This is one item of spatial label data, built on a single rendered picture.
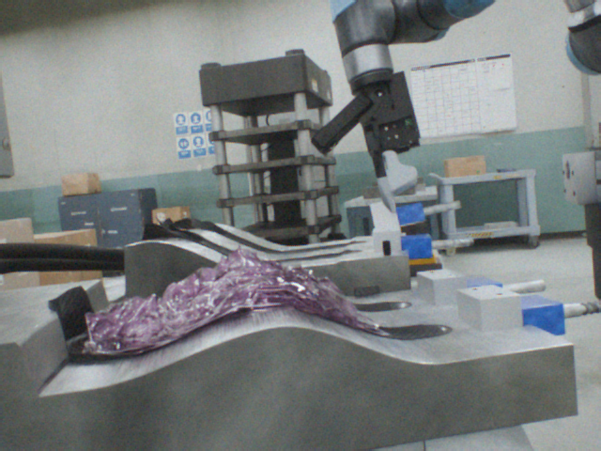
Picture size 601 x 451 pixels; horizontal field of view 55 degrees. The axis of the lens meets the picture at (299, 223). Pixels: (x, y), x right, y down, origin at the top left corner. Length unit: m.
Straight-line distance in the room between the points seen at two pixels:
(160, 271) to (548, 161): 6.78
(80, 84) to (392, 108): 8.01
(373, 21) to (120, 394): 0.69
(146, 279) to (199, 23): 7.37
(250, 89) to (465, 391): 4.54
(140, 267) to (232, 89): 4.19
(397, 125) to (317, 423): 0.57
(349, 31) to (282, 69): 3.92
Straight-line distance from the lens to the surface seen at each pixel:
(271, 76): 4.86
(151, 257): 0.80
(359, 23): 0.93
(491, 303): 0.51
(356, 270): 0.73
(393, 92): 0.92
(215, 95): 4.99
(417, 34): 0.98
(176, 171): 8.02
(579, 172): 1.11
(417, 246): 0.78
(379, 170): 0.86
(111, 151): 8.48
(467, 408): 0.45
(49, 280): 5.38
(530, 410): 0.47
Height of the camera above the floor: 0.99
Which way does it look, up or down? 4 degrees down
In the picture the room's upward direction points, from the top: 6 degrees counter-clockwise
